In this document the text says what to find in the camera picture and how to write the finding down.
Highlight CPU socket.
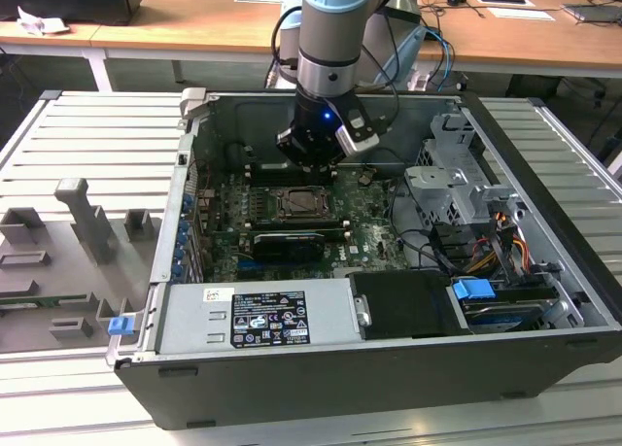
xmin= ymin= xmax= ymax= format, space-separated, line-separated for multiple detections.
xmin=273 ymin=184 xmax=340 ymax=223

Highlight black RAM slot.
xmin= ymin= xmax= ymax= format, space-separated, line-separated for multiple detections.
xmin=252 ymin=224 xmax=352 ymax=239
xmin=251 ymin=216 xmax=347 ymax=228
xmin=246 ymin=172 xmax=340 ymax=186
xmin=246 ymin=163 xmax=337 ymax=176

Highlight black graphics card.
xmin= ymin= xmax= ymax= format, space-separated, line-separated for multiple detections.
xmin=250 ymin=229 xmax=326 ymax=263

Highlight green motherboard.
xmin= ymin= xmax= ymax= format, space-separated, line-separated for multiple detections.
xmin=193 ymin=166 xmax=414 ymax=282

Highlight silver metal drive cage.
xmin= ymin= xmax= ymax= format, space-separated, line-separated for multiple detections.
xmin=402 ymin=113 xmax=527 ymax=233

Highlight pale blue teach pendant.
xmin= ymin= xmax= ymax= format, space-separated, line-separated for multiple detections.
xmin=376 ymin=25 xmax=429 ymax=86

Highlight wooden desk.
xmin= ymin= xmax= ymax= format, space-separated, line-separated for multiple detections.
xmin=0 ymin=0 xmax=622 ymax=93

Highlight hard disk in blue carrier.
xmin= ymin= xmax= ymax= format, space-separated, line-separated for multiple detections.
xmin=450 ymin=278 xmax=548 ymax=334

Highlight silver power supply with label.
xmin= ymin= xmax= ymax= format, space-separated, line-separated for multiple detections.
xmin=155 ymin=276 xmax=365 ymax=355

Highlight open black PC case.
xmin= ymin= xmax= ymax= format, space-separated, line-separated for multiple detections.
xmin=105 ymin=86 xmax=622 ymax=432

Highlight grey parts rack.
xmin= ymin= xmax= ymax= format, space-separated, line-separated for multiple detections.
xmin=0 ymin=177 xmax=164 ymax=355

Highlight crumpled white paper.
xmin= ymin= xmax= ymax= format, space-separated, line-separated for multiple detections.
xmin=17 ymin=6 xmax=72 ymax=37

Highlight green RAM stick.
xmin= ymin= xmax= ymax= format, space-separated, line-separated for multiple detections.
xmin=0 ymin=293 xmax=91 ymax=308

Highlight grey laptop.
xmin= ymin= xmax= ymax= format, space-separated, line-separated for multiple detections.
xmin=561 ymin=2 xmax=622 ymax=28

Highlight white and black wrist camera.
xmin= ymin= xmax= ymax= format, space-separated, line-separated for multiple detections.
xmin=333 ymin=106 xmax=382 ymax=154

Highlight grey plastic case handle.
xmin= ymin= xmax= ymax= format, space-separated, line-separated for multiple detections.
xmin=178 ymin=86 xmax=210 ymax=121

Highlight blue cable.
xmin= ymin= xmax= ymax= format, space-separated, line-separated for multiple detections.
xmin=426 ymin=23 xmax=457 ymax=91

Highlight yellow and red power wires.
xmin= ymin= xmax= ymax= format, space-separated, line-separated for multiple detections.
xmin=466 ymin=211 xmax=530 ymax=272

